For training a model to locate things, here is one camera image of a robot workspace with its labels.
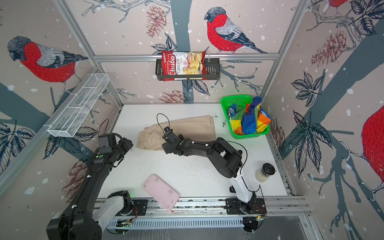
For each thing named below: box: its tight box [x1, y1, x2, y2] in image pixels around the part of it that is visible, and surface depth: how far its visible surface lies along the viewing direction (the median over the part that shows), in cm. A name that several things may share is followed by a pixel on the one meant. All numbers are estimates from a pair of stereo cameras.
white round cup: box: [255, 163, 276, 183], surface depth 77 cm
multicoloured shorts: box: [227, 96, 272, 135], surface depth 97 cm
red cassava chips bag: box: [161, 51, 208, 82], surface depth 90 cm
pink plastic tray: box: [142, 173, 180, 211], surface depth 79 cm
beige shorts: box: [136, 115, 217, 150], surface depth 103 cm
